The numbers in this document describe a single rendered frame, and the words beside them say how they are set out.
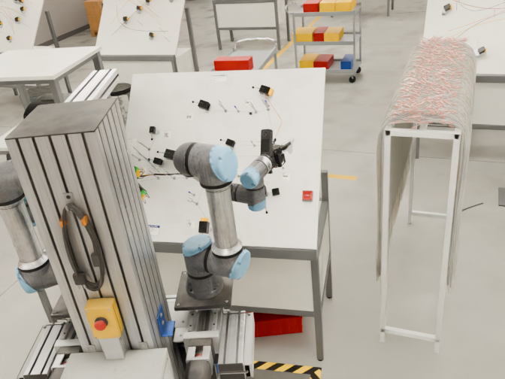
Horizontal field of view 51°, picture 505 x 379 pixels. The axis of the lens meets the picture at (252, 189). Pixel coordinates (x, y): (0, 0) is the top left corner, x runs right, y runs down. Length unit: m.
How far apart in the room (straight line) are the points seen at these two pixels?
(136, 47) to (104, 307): 5.46
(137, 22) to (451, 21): 3.75
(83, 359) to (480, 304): 2.69
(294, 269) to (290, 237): 0.21
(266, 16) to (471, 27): 4.84
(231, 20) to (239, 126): 6.77
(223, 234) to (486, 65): 3.80
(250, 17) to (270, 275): 7.04
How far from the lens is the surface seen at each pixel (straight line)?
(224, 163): 1.72
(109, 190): 1.53
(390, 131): 2.67
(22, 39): 8.27
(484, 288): 4.00
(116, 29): 7.22
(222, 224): 1.86
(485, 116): 5.35
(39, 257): 2.15
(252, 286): 3.07
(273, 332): 3.53
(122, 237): 1.61
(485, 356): 3.54
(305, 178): 2.86
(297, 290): 3.03
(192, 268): 2.06
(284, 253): 2.82
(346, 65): 7.60
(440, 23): 5.44
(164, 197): 3.06
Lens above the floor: 2.54
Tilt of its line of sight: 30 degrees down
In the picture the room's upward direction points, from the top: 7 degrees counter-clockwise
